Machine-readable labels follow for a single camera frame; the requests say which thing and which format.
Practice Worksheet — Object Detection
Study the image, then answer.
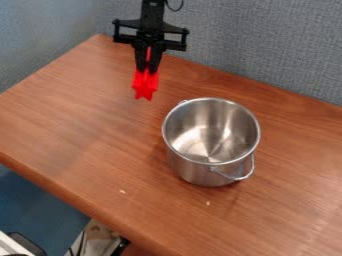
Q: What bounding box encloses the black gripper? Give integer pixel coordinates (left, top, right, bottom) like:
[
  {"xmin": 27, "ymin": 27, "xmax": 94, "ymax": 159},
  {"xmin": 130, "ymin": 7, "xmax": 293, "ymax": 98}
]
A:
[{"xmin": 112, "ymin": 0, "xmax": 190, "ymax": 74}]

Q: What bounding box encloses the red plastic block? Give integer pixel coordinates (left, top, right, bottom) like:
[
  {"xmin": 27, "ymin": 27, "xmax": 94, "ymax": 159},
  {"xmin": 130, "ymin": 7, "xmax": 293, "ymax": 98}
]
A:
[{"xmin": 131, "ymin": 46, "xmax": 160, "ymax": 102}]

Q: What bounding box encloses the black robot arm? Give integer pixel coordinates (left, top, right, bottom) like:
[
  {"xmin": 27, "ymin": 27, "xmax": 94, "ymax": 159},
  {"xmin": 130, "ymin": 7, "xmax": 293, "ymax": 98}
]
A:
[{"xmin": 112, "ymin": 0, "xmax": 190, "ymax": 74}]

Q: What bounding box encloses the table leg frame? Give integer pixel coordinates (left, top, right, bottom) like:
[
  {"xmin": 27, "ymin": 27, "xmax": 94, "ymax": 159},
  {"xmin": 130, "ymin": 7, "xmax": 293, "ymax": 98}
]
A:
[{"xmin": 66, "ymin": 220, "xmax": 130, "ymax": 256}]

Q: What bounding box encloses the metal pot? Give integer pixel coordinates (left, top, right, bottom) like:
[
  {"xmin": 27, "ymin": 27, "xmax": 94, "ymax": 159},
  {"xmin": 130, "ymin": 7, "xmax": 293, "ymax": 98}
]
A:
[{"xmin": 162, "ymin": 97, "xmax": 261, "ymax": 187}]

